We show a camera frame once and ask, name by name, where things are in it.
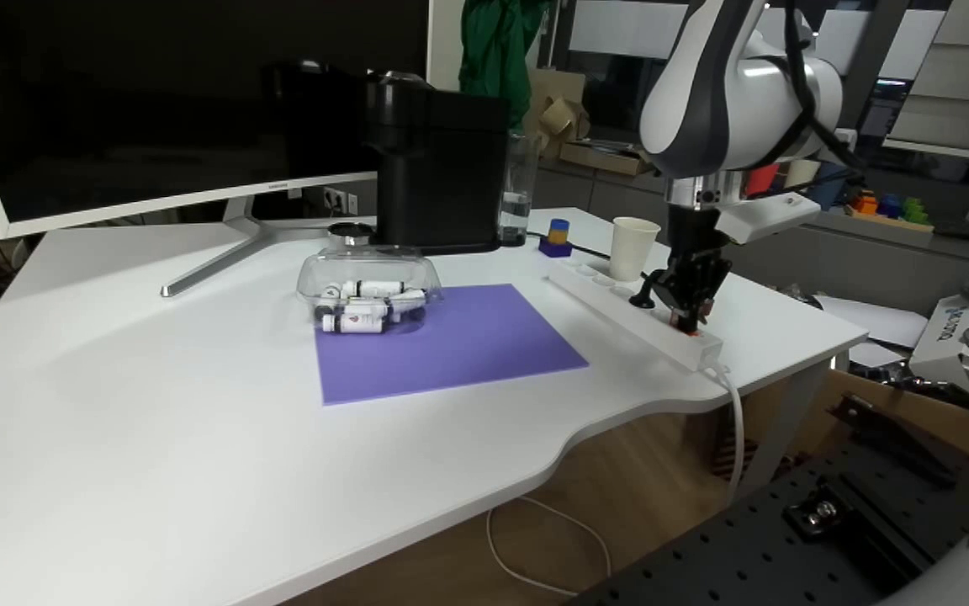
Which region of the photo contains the blue plastic cup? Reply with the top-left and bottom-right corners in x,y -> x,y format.
808,163 -> 856,215

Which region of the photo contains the white coffee capsule pile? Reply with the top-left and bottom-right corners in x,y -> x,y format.
316,277 -> 430,335

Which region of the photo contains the black coffee machine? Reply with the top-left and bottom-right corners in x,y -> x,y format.
365,66 -> 513,255

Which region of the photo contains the white paper cup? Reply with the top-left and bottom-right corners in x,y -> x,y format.
609,215 -> 663,285

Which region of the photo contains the colourful toy pile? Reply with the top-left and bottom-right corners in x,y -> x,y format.
847,184 -> 935,229

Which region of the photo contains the cardboard box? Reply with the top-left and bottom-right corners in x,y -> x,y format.
529,66 -> 591,148

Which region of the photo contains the purple mat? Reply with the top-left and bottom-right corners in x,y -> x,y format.
312,278 -> 591,408

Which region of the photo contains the red plastic cup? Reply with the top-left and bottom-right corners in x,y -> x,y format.
744,161 -> 787,200

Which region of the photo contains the white plastic cup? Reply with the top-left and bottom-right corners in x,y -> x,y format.
785,153 -> 820,193

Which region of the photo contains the black perforated breadboard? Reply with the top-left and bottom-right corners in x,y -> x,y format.
572,447 -> 969,606

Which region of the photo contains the white extension cord power strip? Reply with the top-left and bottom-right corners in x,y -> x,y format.
545,260 -> 735,379

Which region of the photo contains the clear glass bowl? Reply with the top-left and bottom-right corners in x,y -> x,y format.
298,247 -> 445,339

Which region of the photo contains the black plug with cable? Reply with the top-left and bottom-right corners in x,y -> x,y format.
628,270 -> 676,316

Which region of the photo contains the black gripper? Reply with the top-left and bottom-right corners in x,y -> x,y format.
657,199 -> 735,335

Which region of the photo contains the blue yellow toy block stack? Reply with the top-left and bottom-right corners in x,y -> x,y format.
539,215 -> 576,260

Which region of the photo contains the clear water bottle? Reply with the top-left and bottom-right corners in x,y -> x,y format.
497,126 -> 542,243

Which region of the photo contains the thin white cable loop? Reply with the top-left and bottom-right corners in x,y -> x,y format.
483,496 -> 615,601

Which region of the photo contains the green hanging cloth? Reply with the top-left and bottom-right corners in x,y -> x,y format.
458,0 -> 556,126

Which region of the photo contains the white computer monitor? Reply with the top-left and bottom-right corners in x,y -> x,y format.
0,0 -> 445,301

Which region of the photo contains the white power strip cable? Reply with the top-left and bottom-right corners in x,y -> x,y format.
709,360 -> 755,497

